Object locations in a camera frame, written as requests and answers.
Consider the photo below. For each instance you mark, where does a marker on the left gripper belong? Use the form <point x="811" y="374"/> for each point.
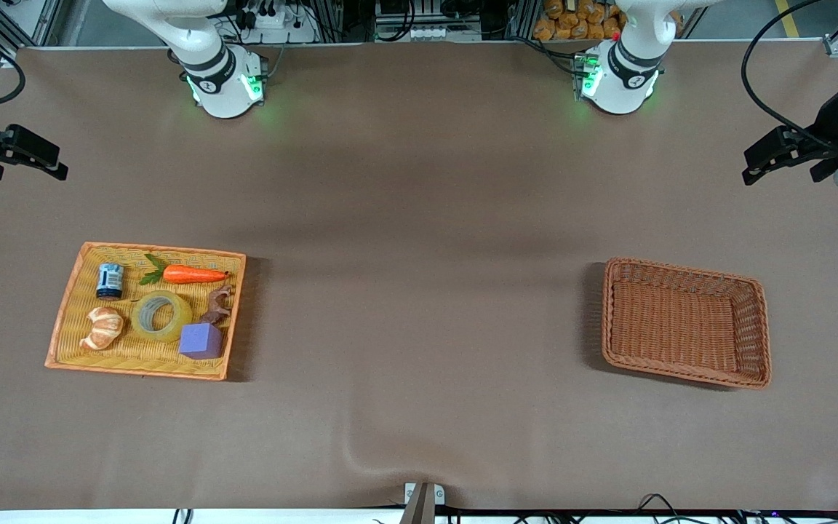
<point x="831" y="125"/>

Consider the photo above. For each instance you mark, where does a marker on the yellowish clear tape roll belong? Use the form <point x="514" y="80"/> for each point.
<point x="144" y="329"/>

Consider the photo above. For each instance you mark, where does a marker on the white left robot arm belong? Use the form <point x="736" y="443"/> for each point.
<point x="619" y="76"/>

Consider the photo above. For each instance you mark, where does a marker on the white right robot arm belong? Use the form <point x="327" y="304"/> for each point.
<point x="219" y="80"/>

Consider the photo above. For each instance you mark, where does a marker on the small blue drink can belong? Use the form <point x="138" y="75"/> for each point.
<point x="110" y="281"/>

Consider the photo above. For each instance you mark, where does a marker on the toy croissant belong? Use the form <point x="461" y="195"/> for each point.
<point x="102" y="327"/>

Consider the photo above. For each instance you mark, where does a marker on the brown wicker basket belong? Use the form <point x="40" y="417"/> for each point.
<point x="684" y="324"/>

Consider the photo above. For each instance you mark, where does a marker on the orange toy carrot green leaves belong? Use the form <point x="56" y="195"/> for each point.
<point x="190" y="274"/>

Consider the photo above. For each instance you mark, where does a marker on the yellow woven tray orange rim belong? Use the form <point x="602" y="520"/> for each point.
<point x="142" y="349"/>

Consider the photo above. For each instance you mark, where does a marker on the brown toy horse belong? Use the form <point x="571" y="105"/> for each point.
<point x="217" y="306"/>

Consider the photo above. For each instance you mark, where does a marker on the purple cube block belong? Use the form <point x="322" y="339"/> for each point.
<point x="201" y="340"/>

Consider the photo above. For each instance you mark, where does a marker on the white power strip black plugs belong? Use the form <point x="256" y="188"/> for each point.
<point x="270" y="18"/>

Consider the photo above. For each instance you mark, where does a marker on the metal table bracket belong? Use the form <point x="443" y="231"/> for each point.
<point x="423" y="502"/>

